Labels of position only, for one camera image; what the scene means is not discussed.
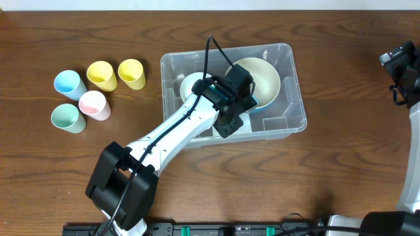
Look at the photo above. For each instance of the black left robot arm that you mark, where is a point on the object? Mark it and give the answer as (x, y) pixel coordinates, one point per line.
(124, 182)

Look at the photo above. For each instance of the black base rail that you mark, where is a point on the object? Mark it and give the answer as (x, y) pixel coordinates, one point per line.
(168, 229)

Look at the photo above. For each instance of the light blue cup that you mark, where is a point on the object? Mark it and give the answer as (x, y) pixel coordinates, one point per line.
(69, 84)

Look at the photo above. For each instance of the white bowl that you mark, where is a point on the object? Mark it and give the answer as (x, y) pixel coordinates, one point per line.
(187, 84)

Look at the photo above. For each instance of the clear plastic storage bin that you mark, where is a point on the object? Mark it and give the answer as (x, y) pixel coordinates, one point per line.
(283, 117)

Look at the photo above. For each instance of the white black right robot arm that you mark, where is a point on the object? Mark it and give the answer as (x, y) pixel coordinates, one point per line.
(403, 217)

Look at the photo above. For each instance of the dark blue bowl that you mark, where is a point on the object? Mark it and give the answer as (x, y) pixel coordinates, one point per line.
(263, 102)

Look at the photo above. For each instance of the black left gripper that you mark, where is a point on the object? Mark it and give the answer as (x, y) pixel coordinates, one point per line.
(246, 99)

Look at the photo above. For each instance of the mint green cup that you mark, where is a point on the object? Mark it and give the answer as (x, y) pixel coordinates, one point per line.
(68, 118)

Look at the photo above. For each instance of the yellow cup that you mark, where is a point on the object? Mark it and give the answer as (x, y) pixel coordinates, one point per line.
(131, 71)
(102, 74)

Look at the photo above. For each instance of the pink cup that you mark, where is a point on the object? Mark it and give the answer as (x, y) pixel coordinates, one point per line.
(94, 104)

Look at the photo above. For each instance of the large beige bowl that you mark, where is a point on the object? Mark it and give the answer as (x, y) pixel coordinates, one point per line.
(265, 76)

